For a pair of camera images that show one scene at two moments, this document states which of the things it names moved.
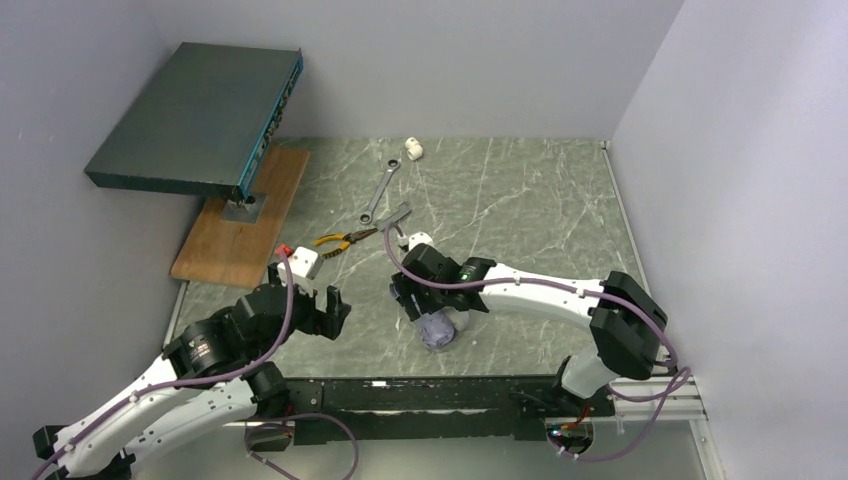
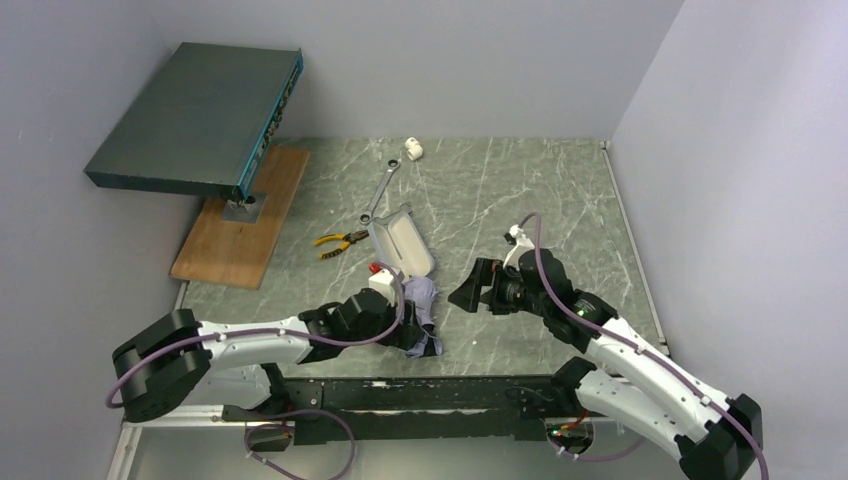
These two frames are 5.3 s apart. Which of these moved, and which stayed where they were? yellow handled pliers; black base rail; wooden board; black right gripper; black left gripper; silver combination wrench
Moved: black left gripper; black right gripper
Stayed: yellow handled pliers; wooden board; black base rail; silver combination wrench
